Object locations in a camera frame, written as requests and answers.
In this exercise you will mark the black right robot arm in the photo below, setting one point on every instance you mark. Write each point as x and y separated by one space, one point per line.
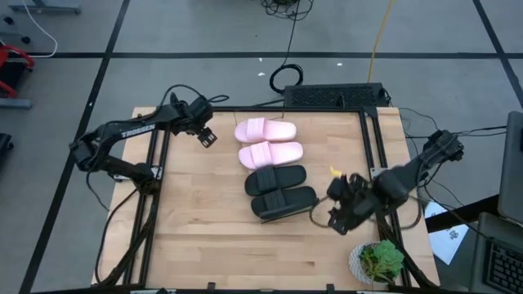
408 179

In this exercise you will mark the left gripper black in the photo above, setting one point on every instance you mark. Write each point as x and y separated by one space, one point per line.
196 116

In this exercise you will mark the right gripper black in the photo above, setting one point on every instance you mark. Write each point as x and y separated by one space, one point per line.
351 204

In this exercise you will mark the potted green succulent plant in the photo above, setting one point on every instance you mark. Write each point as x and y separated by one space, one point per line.
382 261

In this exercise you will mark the black desk bar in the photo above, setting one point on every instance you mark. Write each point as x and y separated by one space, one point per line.
461 212

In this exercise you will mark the red tubular cart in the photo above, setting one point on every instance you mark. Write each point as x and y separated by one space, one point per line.
18 51

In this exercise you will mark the white paper sheet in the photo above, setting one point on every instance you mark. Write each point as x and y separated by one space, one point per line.
447 241

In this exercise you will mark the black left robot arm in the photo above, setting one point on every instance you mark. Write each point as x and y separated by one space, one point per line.
122 132

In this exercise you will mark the grey laptop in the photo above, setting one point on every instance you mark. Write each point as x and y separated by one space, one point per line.
510 171

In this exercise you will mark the black caster wheel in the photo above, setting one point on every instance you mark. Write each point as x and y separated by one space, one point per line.
8 20
25 40

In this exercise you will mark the yellow tape tag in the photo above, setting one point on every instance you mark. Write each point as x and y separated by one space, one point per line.
335 170

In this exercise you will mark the pink slide sandal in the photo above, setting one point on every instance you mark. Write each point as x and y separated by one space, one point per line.
269 155
265 130

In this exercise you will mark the grey metal foot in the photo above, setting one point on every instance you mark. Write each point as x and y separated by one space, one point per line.
16 103

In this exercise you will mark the grey metal base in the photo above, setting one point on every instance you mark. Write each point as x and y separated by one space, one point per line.
45 6

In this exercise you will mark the black slide sandal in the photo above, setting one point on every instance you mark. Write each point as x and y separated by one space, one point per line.
286 202
274 179

